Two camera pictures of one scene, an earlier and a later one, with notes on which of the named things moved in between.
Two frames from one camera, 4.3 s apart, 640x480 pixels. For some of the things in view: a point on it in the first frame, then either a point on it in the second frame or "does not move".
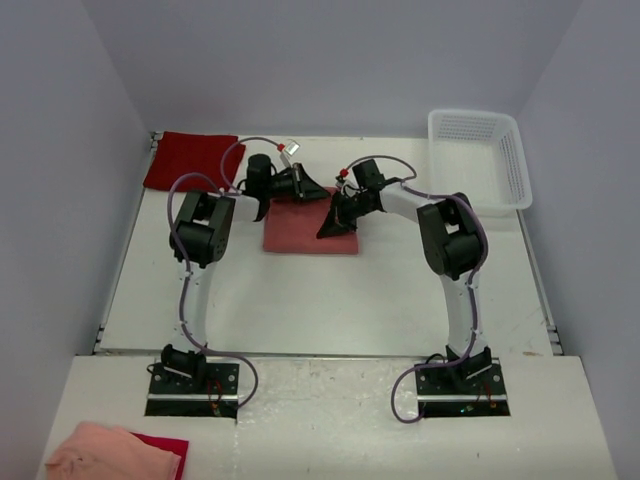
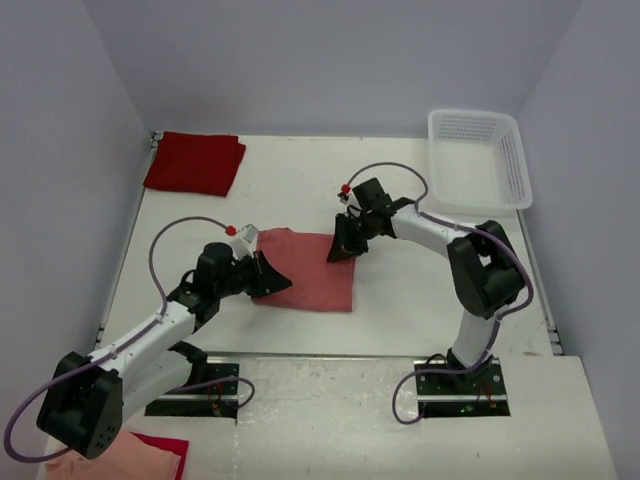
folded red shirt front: x=177 y=447 does not move
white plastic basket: x=479 y=155 does not move
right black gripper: x=338 y=221 to x=344 y=246
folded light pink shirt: x=98 y=452 does not move
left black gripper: x=302 y=188 to x=268 y=280
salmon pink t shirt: x=292 y=226 to x=302 y=258
